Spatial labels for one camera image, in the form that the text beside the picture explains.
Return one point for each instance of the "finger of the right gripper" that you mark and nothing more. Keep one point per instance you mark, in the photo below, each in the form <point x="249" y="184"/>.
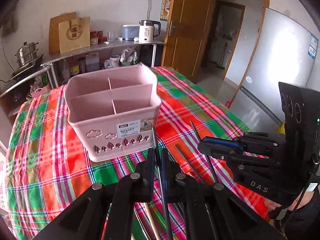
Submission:
<point x="229" y="143"/>
<point x="220" y="152"/>

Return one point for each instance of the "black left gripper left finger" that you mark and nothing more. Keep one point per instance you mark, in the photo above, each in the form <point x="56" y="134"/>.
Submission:
<point x="105" y="211"/>

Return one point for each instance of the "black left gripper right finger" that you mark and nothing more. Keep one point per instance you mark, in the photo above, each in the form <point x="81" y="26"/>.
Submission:
<point x="211" y="211"/>

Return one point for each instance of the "dark metal chopstick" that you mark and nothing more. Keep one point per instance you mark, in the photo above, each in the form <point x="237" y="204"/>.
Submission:
<point x="159" y="170"/>

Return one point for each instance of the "person's hand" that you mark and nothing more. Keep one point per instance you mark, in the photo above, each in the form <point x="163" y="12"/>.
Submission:
<point x="275" y="211"/>

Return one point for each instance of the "dark chopstick on table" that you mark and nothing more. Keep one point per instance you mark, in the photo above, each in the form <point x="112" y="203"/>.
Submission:
<point x="215" y="178"/>

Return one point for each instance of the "plaid tablecloth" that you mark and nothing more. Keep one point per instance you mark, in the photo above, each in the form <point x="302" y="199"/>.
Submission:
<point x="48" y="167"/>

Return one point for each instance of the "wooden chopstick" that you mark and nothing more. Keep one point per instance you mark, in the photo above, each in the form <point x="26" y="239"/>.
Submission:
<point x="154" y="229"/>

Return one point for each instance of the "white refrigerator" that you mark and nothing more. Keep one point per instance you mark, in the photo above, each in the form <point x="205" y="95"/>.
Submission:
<point x="286" y="52"/>

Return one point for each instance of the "pink plastic utensil basket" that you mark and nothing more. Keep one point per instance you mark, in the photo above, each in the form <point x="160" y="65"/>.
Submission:
<point x="113" y="111"/>

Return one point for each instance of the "wooden door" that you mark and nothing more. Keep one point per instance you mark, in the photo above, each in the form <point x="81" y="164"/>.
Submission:
<point x="188" y="28"/>

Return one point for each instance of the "pink woven basket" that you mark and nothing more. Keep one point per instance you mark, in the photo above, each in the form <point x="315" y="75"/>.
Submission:
<point x="39" y="91"/>

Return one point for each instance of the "white electric kettle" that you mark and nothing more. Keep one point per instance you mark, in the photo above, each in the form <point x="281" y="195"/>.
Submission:
<point x="148" y="30"/>

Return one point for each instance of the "blue plastic container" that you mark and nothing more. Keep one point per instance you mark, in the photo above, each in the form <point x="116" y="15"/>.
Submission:
<point x="129" y="32"/>

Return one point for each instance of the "induction cooker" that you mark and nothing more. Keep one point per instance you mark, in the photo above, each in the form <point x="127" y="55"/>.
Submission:
<point x="35" y="64"/>

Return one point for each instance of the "metal shelf table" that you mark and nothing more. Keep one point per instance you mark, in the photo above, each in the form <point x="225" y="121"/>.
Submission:
<point x="14" y="93"/>

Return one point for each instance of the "stainless steel steamer pot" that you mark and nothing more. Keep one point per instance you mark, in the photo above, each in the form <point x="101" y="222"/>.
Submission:
<point x="27" y="53"/>

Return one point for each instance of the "wooden cutting board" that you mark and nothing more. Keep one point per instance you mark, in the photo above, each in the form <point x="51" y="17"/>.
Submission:
<point x="53" y="41"/>

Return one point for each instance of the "red jar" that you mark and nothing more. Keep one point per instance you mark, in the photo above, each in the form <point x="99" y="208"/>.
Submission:
<point x="94" y="39"/>

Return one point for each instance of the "brown paper bag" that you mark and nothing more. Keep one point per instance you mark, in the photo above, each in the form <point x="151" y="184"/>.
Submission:
<point x="74" y="34"/>

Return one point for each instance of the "black camera box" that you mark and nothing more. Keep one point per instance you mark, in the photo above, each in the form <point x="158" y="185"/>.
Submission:
<point x="301" y="108"/>

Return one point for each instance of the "wall poster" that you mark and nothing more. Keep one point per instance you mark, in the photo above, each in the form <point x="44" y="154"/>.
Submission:
<point x="165" y="9"/>

